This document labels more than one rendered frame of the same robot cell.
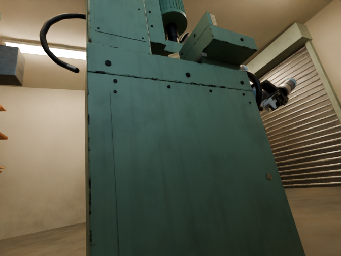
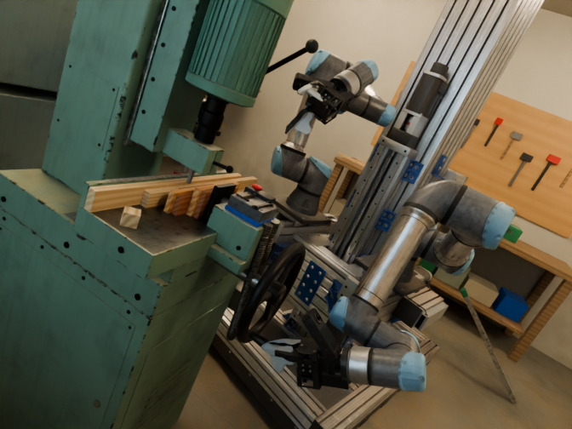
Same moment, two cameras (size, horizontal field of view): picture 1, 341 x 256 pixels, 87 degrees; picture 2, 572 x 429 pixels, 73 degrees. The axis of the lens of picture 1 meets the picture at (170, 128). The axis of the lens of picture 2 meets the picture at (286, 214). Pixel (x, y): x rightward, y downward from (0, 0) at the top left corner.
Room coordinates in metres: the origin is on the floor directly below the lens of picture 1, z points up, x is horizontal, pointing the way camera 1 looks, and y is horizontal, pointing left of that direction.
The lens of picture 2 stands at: (0.24, -0.96, 1.29)
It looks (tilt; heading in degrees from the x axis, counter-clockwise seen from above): 18 degrees down; 44
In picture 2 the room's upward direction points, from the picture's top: 24 degrees clockwise
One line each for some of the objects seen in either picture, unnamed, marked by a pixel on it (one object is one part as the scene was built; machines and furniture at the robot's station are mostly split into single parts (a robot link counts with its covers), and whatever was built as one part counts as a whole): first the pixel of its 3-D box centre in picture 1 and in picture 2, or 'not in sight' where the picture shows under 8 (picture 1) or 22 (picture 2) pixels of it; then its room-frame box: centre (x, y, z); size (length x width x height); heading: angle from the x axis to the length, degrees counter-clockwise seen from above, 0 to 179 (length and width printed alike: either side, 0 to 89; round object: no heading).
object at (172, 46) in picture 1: (172, 53); (191, 153); (0.74, -0.07, 1.03); 0.14 x 0.07 x 0.09; 117
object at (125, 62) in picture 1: (160, 101); (135, 223); (0.69, 0.02, 0.76); 0.57 x 0.45 x 0.09; 117
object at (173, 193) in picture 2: not in sight; (196, 197); (0.76, -0.12, 0.93); 0.22 x 0.01 x 0.06; 27
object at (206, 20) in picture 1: (171, 71); (177, 184); (0.74, -0.05, 0.93); 0.60 x 0.02 x 0.06; 27
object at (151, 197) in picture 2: not in sight; (210, 189); (0.86, -0.03, 0.92); 0.55 x 0.02 x 0.04; 27
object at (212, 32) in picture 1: (199, 85); (212, 226); (0.81, -0.18, 0.87); 0.61 x 0.30 x 0.06; 27
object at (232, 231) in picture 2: not in sight; (243, 228); (0.85, -0.25, 0.91); 0.15 x 0.14 x 0.09; 27
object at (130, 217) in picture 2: not in sight; (130, 217); (0.56, -0.24, 0.92); 0.03 x 0.03 x 0.03; 69
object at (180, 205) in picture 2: not in sight; (205, 199); (0.79, -0.12, 0.92); 0.25 x 0.02 x 0.05; 27
